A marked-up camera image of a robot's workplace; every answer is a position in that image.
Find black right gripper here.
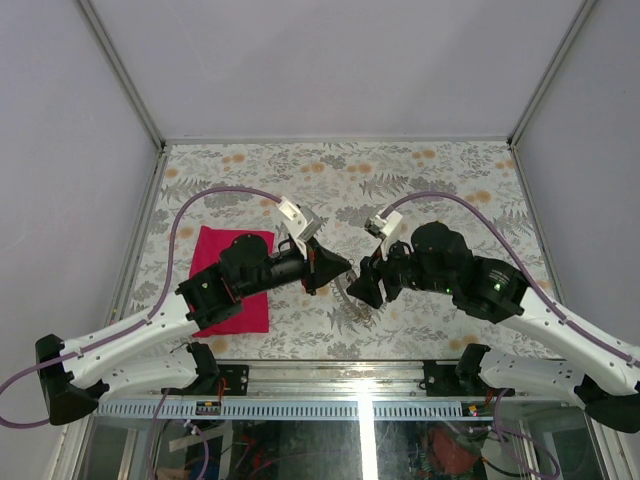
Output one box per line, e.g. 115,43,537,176
345,231,455,309

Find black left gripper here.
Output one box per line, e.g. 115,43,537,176
242,238,354,301

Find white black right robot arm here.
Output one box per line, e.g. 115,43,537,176
347,222,639,433

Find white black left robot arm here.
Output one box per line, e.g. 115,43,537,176
35,234,351,426

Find pink folded cloth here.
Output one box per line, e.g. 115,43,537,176
188,224,276,339

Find floral tablecloth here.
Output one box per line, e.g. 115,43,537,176
127,141,553,360

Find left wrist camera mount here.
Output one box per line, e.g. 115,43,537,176
277,197,322,258

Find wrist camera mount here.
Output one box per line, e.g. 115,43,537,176
364,210,403,260
277,197,322,258

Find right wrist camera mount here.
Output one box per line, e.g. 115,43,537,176
364,210,403,260

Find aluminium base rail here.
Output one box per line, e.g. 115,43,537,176
74,358,551,399

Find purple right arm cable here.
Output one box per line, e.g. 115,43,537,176
374,191,640,369

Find aluminium frame posts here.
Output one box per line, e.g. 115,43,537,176
74,0,601,151

